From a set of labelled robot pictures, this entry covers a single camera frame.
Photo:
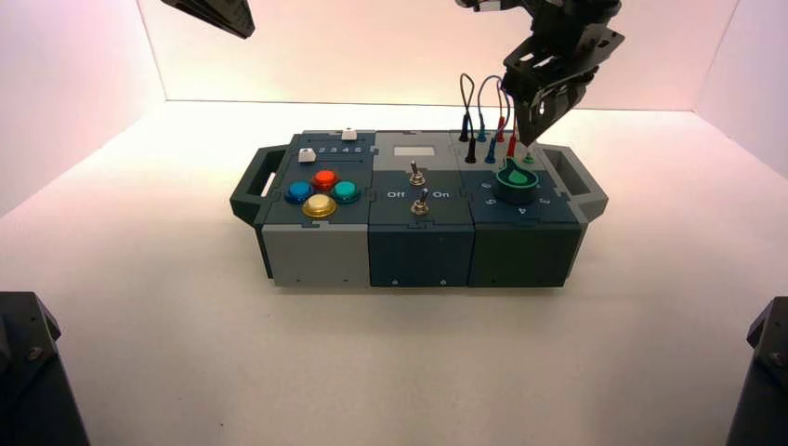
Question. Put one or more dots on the green round push button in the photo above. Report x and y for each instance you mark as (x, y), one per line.
(346, 192)

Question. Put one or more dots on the black knob with green pointer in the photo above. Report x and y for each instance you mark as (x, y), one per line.
(517, 186)

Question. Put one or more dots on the yellow round push button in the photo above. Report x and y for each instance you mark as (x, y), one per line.
(319, 207)

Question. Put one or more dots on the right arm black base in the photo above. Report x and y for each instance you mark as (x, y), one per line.
(763, 381)

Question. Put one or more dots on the small grey display screen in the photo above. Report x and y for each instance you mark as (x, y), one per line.
(413, 151)

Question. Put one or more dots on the blue round push button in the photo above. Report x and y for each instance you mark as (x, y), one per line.
(299, 192)

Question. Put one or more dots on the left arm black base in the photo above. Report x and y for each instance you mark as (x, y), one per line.
(31, 381)

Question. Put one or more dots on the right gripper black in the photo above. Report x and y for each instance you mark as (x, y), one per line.
(560, 58)

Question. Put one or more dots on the metal toggle switch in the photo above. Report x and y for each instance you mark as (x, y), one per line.
(416, 175)
(421, 203)

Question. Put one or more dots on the red round push button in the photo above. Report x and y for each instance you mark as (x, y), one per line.
(324, 180)

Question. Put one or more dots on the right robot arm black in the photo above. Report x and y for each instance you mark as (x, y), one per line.
(566, 15)

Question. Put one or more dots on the white slider knob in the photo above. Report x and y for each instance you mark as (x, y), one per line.
(306, 155)
(349, 133)

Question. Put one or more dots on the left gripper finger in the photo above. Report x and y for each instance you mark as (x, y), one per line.
(237, 9)
(209, 13)

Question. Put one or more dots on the grey and blue task box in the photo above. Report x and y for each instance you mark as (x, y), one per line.
(320, 252)

